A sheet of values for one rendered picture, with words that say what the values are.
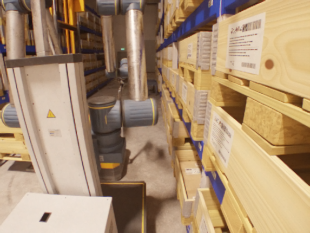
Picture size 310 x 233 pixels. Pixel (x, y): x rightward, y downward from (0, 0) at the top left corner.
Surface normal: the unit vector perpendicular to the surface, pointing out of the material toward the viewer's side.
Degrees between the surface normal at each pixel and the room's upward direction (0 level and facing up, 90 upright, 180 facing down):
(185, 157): 90
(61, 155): 90
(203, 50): 90
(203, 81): 90
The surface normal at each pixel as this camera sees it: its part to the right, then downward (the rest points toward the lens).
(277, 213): -1.00, 0.00
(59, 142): 0.04, 0.34
